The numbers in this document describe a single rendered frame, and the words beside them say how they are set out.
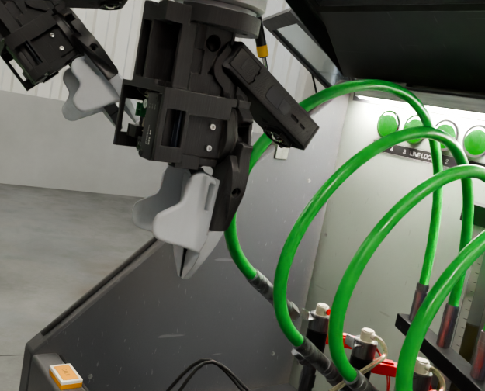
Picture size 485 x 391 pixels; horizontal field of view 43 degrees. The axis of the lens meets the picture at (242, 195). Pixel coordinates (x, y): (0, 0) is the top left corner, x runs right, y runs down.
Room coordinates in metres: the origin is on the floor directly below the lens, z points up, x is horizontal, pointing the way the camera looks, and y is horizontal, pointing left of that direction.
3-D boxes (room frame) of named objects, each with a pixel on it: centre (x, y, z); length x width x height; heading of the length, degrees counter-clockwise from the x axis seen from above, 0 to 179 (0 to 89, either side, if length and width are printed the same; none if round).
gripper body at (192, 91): (0.47, 0.05, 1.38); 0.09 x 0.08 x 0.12; 127
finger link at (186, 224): (0.46, 0.04, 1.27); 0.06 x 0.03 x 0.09; 127
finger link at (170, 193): (0.49, 0.06, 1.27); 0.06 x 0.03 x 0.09; 127
